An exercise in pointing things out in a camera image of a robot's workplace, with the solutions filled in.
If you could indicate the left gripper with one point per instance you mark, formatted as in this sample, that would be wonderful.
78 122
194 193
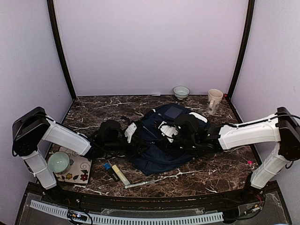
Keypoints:
135 137

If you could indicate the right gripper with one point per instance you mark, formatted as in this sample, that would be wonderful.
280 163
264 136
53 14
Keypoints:
175 139

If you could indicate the blue black marker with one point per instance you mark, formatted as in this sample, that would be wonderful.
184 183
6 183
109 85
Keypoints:
111 172

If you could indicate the navy blue student backpack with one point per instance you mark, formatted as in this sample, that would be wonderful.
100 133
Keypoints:
154 160

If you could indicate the yellow highlighter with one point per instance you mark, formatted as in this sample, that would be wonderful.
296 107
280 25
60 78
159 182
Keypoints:
121 176

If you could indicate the white green pen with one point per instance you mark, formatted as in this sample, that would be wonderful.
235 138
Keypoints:
139 184

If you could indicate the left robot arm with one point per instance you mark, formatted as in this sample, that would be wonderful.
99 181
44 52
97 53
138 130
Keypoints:
36 126

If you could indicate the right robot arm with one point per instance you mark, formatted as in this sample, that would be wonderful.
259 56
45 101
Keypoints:
281 128

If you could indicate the floral square plate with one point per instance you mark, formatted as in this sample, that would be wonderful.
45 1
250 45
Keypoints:
79 169

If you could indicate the small green bowl at back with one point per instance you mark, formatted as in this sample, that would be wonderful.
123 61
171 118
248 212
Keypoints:
181 92

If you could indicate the cream ceramic mug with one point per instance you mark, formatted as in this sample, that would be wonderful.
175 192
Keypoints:
214 99

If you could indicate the green bowl on plate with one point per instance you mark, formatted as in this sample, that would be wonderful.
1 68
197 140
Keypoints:
59 162

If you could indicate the small circuit board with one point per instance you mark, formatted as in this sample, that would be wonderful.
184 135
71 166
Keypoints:
76 215

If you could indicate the black front rail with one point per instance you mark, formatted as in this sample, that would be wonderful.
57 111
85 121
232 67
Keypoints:
85 198

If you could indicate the white slotted cable duct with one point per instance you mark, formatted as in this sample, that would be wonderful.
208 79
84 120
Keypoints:
123 217

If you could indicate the right black frame post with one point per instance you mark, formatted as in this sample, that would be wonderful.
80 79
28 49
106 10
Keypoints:
243 47

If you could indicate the black frame post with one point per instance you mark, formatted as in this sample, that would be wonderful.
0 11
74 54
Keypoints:
243 47
59 48

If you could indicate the left black frame post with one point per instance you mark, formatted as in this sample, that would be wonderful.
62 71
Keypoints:
59 48

